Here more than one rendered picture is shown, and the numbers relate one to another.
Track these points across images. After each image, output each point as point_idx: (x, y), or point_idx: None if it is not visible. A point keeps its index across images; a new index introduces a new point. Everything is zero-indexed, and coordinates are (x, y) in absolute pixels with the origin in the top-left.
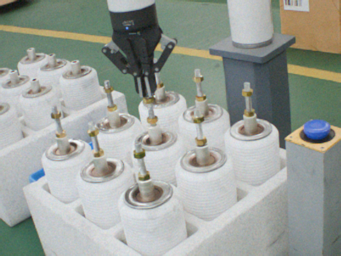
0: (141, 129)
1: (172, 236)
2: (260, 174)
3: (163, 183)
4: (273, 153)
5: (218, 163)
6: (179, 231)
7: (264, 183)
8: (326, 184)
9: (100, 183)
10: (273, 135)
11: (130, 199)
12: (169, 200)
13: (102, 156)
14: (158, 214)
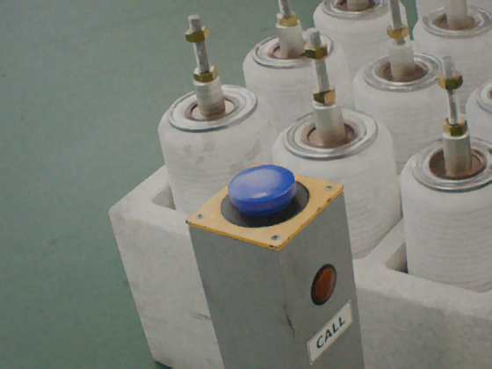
0: (477, 59)
1: (184, 193)
2: (410, 253)
3: (244, 112)
4: (433, 234)
5: (313, 152)
6: (199, 197)
7: (394, 271)
8: (213, 300)
9: (251, 61)
10: (444, 199)
11: (194, 97)
12: (192, 133)
13: (283, 26)
14: (164, 137)
